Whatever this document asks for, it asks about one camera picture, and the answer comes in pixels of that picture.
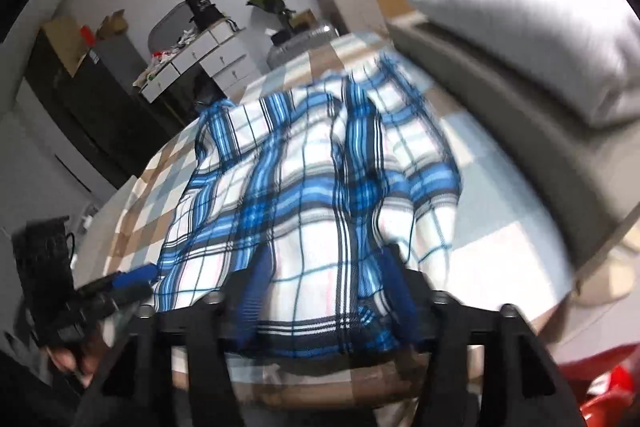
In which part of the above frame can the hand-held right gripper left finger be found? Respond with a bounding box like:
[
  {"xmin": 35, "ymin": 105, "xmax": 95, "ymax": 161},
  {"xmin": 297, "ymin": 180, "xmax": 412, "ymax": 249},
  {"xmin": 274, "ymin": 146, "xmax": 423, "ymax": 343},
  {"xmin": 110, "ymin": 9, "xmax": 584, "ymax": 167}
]
[{"xmin": 75, "ymin": 252, "xmax": 273, "ymax": 427}]

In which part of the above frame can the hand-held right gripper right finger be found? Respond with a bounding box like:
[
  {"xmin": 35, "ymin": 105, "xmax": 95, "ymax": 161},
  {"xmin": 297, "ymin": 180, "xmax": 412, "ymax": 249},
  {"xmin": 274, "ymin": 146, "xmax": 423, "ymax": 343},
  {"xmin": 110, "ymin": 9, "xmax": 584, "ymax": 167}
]
[{"xmin": 380, "ymin": 244, "xmax": 586, "ymax": 427}]

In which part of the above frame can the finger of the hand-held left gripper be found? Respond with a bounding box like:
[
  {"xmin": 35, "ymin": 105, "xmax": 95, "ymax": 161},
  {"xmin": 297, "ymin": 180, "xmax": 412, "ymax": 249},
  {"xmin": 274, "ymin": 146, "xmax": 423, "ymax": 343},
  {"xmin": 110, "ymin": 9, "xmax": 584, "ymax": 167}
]
[
  {"xmin": 107, "ymin": 264, "xmax": 159, "ymax": 291},
  {"xmin": 110, "ymin": 284, "xmax": 154, "ymax": 309}
]

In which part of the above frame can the blue plaid shirt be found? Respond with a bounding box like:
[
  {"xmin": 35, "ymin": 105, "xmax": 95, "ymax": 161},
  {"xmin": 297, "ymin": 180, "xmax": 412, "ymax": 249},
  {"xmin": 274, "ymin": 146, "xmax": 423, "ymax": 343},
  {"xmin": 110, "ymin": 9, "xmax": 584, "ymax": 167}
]
[{"xmin": 152, "ymin": 52, "xmax": 463, "ymax": 360}]

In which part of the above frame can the person's left hand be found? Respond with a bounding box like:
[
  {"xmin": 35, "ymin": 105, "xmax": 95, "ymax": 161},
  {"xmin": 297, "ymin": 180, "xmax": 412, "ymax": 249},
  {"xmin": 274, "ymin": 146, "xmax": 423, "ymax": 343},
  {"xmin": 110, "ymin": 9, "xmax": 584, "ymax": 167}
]
[{"xmin": 47, "ymin": 332, "xmax": 108, "ymax": 388}]

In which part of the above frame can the checked bed blanket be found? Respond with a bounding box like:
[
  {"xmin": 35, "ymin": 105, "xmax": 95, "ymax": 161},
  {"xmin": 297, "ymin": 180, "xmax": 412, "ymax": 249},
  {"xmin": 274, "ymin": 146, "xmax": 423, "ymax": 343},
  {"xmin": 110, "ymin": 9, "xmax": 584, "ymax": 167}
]
[{"xmin": 72, "ymin": 32, "xmax": 576, "ymax": 410}]

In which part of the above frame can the dark wardrobe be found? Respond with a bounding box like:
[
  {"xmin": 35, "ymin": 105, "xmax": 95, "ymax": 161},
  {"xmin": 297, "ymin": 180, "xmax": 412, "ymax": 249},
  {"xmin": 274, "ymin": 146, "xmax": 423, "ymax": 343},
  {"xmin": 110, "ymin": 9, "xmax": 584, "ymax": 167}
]
[{"xmin": 25, "ymin": 29, "xmax": 146, "ymax": 190}]

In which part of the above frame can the black refrigerator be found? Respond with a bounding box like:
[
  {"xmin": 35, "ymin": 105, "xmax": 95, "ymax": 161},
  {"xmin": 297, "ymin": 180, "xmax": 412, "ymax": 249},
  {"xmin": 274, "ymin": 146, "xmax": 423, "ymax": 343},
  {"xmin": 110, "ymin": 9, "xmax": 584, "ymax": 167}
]
[{"xmin": 70, "ymin": 39, "xmax": 201, "ymax": 142}]

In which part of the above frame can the dark bag under dressing table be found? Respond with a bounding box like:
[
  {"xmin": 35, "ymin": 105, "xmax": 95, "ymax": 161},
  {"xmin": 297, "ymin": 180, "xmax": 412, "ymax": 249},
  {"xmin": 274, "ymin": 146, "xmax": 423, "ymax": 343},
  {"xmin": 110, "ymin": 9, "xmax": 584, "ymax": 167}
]
[{"xmin": 192, "ymin": 77, "xmax": 236, "ymax": 112}]

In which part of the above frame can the grey padded headboard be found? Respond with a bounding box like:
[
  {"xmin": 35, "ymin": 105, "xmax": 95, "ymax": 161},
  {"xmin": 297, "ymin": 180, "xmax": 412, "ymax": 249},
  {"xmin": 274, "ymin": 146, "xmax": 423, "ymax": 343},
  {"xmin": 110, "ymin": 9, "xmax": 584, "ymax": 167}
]
[{"xmin": 387, "ymin": 14, "xmax": 640, "ymax": 268}]

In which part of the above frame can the clutter pile on dressing table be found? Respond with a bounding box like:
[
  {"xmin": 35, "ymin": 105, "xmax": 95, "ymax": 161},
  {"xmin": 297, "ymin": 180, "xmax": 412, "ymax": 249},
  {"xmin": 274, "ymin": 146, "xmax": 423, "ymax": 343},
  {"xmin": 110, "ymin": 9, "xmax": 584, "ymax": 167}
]
[{"xmin": 132, "ymin": 27, "xmax": 201, "ymax": 88}]

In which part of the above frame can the flat cardboard sheet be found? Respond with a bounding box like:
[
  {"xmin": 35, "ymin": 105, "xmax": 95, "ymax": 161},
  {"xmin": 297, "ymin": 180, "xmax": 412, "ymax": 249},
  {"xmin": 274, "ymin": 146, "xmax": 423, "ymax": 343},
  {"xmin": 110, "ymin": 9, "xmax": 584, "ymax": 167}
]
[{"xmin": 40, "ymin": 17, "xmax": 88, "ymax": 78}]

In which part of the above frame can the red plastic object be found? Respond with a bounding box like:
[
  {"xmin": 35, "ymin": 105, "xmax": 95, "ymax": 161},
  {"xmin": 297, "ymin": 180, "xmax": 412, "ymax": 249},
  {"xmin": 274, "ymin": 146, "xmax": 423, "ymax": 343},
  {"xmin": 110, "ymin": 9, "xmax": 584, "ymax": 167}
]
[{"xmin": 575, "ymin": 347, "xmax": 640, "ymax": 427}]

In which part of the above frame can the white dressing table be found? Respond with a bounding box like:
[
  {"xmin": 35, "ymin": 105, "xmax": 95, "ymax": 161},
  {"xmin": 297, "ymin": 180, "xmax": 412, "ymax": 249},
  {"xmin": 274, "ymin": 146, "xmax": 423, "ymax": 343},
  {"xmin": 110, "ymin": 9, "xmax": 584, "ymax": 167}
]
[{"xmin": 135, "ymin": 24, "xmax": 261, "ymax": 105}]

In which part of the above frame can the grey arched mirror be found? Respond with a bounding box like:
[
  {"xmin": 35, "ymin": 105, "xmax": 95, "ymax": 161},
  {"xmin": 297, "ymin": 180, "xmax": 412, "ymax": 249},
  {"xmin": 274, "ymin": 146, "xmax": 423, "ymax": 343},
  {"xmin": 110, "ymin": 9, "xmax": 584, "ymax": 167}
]
[{"xmin": 148, "ymin": 2, "xmax": 201, "ymax": 58}]

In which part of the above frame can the open cardboard box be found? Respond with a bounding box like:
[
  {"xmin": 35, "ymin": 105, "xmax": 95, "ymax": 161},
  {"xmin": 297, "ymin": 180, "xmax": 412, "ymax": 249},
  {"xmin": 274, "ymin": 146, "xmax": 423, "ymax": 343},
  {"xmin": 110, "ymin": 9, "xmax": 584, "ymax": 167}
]
[{"xmin": 96, "ymin": 9, "xmax": 128, "ymax": 40}]

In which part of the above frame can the silver suitcase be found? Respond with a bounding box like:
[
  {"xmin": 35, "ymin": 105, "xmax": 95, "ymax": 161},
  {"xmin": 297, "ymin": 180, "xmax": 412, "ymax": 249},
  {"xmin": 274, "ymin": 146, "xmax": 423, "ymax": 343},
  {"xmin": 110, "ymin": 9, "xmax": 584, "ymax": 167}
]
[{"xmin": 266, "ymin": 24, "xmax": 335, "ymax": 70}]

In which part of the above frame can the black bag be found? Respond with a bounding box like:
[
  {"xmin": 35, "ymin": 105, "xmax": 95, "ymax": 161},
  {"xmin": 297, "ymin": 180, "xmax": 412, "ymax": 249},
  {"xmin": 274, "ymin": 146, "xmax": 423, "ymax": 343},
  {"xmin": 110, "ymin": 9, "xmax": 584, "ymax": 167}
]
[{"xmin": 185, "ymin": 0, "xmax": 228, "ymax": 32}]

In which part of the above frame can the flower bouquet in black wrap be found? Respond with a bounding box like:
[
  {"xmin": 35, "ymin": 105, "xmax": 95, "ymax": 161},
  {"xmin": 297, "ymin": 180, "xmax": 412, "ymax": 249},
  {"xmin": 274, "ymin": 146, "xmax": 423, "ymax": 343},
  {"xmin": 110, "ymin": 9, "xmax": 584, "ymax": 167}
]
[{"xmin": 246, "ymin": 0, "xmax": 298, "ymax": 32}]

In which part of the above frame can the white pillow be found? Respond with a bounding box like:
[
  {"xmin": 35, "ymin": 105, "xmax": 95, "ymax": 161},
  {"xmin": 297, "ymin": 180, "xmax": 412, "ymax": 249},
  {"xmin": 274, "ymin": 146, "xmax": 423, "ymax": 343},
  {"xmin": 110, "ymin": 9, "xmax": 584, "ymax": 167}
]
[{"xmin": 405, "ymin": 0, "xmax": 640, "ymax": 128}]

